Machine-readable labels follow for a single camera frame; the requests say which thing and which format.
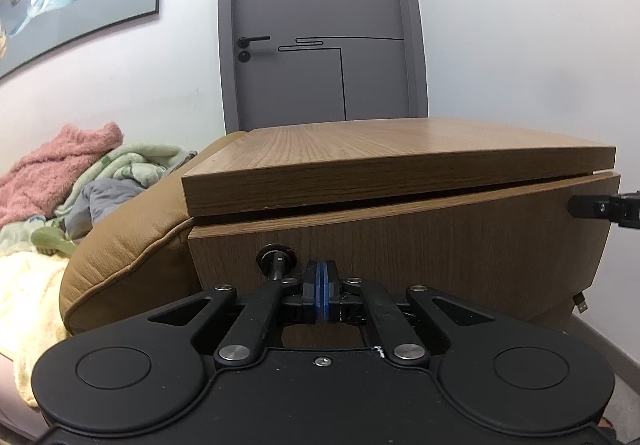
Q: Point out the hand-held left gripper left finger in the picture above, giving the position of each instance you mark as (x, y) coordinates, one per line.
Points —
(312, 295)

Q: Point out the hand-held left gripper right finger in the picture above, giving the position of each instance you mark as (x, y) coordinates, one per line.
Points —
(329, 295)

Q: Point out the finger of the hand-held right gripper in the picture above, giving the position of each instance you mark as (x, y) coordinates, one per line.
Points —
(600, 209)

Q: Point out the black drawer knob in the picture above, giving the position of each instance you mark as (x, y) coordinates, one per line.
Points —
(270, 257)

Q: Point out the wooden drawer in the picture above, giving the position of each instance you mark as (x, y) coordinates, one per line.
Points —
(475, 255)

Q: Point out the wooden nightstand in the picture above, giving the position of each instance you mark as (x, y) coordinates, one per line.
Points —
(400, 160)

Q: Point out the green and grey blankets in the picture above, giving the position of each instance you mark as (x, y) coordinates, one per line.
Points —
(135, 162)

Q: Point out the grey cloth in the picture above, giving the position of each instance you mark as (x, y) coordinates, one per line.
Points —
(107, 197)

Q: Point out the round black door lock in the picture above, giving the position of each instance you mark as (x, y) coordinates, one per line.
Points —
(244, 56)

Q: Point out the pale green curved object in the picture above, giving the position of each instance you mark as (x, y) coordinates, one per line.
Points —
(52, 240)

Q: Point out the pale yellow towel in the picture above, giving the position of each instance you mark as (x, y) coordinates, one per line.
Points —
(25, 315)

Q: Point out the pink fluffy blanket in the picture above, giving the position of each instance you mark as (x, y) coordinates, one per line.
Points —
(50, 165)

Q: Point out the grey door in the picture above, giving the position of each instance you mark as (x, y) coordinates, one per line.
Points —
(320, 0)

